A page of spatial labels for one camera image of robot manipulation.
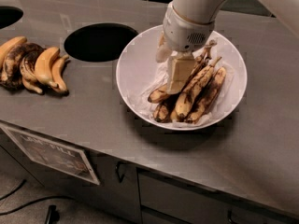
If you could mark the dark spotted banana on counter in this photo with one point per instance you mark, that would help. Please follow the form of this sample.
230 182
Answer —
27 68

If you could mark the black cabinet handle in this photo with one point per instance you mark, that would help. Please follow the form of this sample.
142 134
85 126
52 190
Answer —
120 176

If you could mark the white round bowl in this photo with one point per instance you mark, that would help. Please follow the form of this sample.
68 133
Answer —
138 74

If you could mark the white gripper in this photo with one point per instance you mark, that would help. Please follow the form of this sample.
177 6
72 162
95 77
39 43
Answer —
183 33

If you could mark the lower left banana in bowl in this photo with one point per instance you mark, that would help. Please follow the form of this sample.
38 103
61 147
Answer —
163 109

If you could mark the bright yellow banana on counter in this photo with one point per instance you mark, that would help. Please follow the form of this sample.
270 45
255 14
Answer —
44 64

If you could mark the small yellow banana rightmost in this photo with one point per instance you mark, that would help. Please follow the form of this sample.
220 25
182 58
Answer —
57 73

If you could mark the blackened banana on counter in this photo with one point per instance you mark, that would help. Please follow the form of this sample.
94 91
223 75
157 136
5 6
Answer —
11 74

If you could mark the grey cabinet drawer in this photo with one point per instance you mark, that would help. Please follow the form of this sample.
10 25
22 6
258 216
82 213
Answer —
168 201

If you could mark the white paper liner in bowl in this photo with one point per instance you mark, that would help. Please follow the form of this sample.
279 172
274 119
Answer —
209 96

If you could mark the black floor object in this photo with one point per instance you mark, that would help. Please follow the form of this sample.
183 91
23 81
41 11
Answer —
52 216

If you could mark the yellow banana far left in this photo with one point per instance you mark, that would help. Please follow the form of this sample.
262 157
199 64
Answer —
7 46

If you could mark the right dark banana in bowl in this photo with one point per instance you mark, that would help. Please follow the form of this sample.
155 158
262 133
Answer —
206 100

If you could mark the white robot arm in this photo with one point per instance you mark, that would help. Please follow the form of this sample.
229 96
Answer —
206 11

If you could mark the framed landfill sign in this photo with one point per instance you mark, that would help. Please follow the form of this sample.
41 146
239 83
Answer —
55 155

